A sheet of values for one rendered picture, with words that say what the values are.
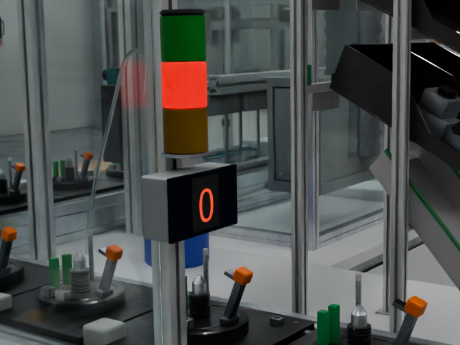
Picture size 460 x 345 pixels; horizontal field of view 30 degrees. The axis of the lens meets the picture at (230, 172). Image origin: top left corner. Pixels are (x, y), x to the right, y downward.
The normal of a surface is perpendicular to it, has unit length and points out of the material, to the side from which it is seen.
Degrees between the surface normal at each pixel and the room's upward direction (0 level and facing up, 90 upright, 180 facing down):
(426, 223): 90
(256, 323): 0
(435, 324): 0
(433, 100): 90
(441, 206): 45
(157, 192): 90
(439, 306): 0
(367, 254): 90
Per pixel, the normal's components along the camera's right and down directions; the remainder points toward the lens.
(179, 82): -0.14, 0.15
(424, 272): 0.81, 0.07
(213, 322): -0.02, -0.99
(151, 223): -0.59, 0.14
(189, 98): 0.25, 0.14
